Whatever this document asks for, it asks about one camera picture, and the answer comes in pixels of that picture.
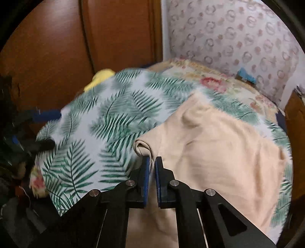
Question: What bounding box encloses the floral patterned curtain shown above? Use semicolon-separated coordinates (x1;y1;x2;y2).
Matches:
165;0;303;106

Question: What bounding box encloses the navy bed sheet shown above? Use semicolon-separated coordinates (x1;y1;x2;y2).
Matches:
275;110;287;128

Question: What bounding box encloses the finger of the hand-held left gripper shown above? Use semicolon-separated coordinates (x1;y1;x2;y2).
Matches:
30;139;56;154
29;108;63;123

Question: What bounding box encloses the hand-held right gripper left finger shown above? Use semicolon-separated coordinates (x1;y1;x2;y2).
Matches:
36;157;150;248

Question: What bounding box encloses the fern print cloth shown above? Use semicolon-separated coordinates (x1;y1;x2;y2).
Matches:
35;69;293;229

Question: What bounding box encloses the cream t-shirt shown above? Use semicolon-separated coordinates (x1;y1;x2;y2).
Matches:
125;95;287;248

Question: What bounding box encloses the wooden wardrobe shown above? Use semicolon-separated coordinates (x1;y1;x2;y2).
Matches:
0;0;164;136

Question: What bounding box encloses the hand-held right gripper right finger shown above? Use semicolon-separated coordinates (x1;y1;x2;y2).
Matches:
155;156;277;248

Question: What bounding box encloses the yellow cloth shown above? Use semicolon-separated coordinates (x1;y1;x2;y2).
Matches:
83;68;115;92

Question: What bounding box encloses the blue object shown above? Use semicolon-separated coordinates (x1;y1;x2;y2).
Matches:
235;68;258;84

